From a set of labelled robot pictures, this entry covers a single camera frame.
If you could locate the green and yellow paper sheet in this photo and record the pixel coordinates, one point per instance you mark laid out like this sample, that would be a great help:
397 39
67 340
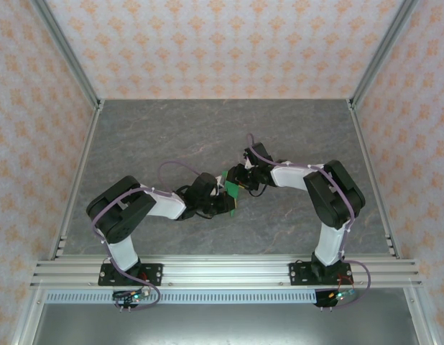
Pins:
231 187

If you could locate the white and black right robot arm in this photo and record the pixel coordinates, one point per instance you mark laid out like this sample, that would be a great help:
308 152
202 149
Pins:
290 178

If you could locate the aluminium mounting beam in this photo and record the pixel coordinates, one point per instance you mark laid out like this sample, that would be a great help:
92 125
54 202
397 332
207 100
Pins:
225 273

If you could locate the grey metal lower panel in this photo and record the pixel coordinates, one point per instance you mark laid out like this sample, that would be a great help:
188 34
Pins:
222 325

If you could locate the left controller board with LEDs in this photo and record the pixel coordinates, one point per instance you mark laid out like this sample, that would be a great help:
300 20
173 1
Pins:
136 296

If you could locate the controller board with leds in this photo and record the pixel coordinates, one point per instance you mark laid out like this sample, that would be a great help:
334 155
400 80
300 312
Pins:
136 296
338 295

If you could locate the right controller board with LEDs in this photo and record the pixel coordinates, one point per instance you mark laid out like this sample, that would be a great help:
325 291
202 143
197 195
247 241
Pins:
338 295

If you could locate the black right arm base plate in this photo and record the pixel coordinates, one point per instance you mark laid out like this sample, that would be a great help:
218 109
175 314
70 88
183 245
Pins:
297 275

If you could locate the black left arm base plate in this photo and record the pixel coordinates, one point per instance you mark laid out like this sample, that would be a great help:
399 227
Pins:
153 273

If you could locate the aluminium table side rail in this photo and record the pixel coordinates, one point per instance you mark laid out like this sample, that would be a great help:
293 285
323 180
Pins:
76 179
373 176

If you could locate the aluminium frame post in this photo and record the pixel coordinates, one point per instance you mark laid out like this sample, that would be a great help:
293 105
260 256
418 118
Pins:
69 54
381 50

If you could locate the aluminium lower frame leg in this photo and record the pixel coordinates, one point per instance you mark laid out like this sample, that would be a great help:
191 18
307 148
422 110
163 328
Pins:
28 320
419 320

